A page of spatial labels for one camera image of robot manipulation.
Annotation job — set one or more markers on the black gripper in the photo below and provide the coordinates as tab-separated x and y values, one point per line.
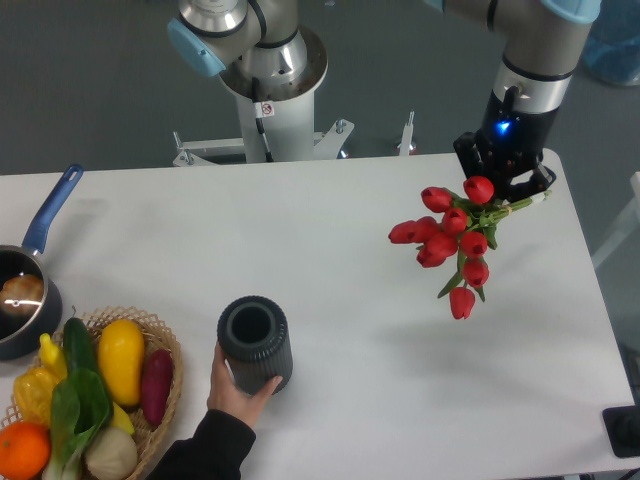
508	143

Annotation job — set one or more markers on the yellow squash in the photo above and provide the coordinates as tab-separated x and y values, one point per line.
121	351

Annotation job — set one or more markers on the yellow bell pepper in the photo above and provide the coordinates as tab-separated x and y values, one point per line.
33	392

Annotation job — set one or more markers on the blue transparent bin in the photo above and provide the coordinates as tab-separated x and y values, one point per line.
611	53

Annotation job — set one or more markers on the red tulip bouquet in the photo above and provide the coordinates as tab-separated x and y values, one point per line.
465	231

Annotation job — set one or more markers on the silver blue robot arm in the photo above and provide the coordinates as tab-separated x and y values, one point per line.
544	41

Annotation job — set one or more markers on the black sleeved forearm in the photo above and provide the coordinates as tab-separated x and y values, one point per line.
216	450

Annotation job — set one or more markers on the dark grey ribbed vase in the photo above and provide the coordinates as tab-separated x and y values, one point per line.
253	333

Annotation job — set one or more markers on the dark green cucumber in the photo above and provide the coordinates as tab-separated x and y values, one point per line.
78	347

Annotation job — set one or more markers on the green bok choy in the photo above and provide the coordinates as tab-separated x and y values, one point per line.
80	408

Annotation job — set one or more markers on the yellow banana tip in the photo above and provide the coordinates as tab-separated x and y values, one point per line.
121	420

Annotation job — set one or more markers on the blue handled saucepan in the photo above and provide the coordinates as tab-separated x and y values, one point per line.
31	303

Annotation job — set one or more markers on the small yellow pepper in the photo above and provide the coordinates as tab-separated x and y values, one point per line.
52	357

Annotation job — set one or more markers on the person's hand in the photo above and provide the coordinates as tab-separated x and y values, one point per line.
226	397

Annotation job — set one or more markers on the black device at edge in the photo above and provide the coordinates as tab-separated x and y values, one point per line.
622	426

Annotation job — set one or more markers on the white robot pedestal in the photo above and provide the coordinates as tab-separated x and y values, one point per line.
274	90

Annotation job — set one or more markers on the orange fruit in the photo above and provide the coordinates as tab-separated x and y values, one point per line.
25	450

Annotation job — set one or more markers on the beige garlic bulb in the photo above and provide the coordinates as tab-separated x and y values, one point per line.
112	455

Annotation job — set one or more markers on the purple sweet potato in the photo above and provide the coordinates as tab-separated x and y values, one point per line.
156	382

